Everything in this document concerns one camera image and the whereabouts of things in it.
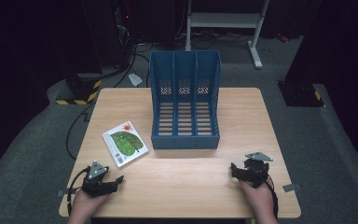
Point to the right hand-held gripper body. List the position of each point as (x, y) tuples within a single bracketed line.
[(257, 169)]

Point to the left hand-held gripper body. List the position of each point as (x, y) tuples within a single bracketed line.
[(96, 179)]

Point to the white book with green leaf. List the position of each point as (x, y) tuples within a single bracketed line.
[(126, 143)]

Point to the blue plastic file rack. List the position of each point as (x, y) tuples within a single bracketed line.
[(185, 141)]

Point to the person's left hand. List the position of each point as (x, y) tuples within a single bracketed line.
[(88, 203)]

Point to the person's right hand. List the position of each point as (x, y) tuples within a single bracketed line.
[(258, 197)]

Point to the grey tape strip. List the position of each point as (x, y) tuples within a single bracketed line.
[(64, 192), (291, 187)]

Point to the white plug on floor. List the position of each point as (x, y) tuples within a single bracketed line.
[(135, 79)]

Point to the small red object on floor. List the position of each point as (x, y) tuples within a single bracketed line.
[(282, 38)]

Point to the black post with striped base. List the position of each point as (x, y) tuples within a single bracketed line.
[(80, 88)]

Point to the white metal stand frame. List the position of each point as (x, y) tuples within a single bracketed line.
[(227, 20)]

